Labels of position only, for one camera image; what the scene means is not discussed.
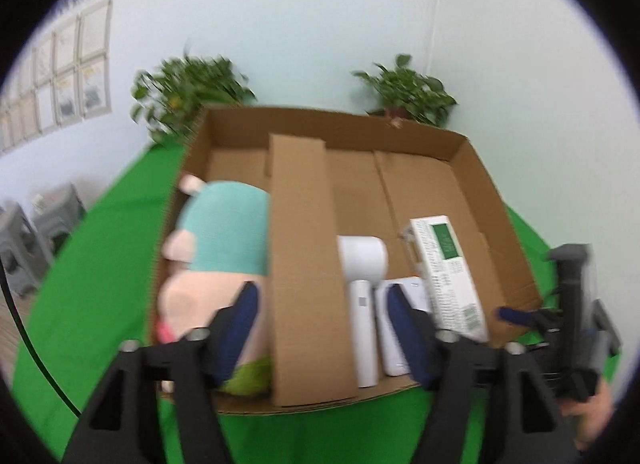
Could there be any grey plastic stool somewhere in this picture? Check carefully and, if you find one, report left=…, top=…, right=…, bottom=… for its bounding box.
left=31, top=183, right=87, bottom=245
left=0, top=200, right=55, bottom=297

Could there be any group of framed certificates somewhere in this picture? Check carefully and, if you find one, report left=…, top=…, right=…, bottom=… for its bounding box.
left=0, top=0, right=113, bottom=152

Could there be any white hair dryer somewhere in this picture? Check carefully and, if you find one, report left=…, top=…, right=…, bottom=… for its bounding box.
left=336, top=235, right=390, bottom=389

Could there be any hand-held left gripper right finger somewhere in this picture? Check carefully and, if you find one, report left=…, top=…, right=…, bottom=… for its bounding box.
left=385, top=283, right=581, bottom=464

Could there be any plain white box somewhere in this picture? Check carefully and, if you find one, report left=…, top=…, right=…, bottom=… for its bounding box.
left=375, top=277, right=431, bottom=377

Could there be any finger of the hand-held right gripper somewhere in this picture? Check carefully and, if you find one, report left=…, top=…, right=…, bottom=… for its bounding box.
left=495, top=307, right=563, bottom=332

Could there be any pink and teal plush toy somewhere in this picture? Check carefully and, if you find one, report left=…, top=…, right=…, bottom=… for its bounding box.
left=152, top=173, right=273, bottom=397

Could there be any long brown cardboard box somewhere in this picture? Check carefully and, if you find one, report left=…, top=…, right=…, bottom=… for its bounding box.
left=267, top=133, right=361, bottom=407

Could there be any white box with green label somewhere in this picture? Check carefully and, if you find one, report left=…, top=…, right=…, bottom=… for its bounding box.
left=402, top=215, right=490, bottom=344

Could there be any potted green plant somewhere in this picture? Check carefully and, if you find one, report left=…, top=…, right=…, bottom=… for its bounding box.
left=131, top=54, right=257, bottom=145
left=352, top=54, right=458, bottom=127

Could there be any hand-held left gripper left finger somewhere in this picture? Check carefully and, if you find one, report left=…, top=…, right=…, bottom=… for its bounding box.
left=60, top=281, right=261, bottom=464

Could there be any black cable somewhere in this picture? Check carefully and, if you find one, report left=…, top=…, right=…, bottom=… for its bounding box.
left=0, top=254, right=82, bottom=417

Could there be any person's right hand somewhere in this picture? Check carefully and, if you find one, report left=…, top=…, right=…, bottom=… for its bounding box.
left=562, top=379, right=618, bottom=451

